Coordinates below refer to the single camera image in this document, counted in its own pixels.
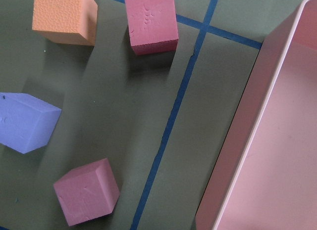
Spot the pink plastic tray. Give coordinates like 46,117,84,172
195,0,317,230

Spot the red foam block right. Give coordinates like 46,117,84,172
125,0,179,55

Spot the red foam block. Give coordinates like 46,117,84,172
53,158,120,226
125,0,179,55

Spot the purple foam block near pink tray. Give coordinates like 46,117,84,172
0,92,61,154

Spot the red foam block left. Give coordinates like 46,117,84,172
53,158,120,226

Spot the orange foam block near pink tray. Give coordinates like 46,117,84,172
32,0,98,46

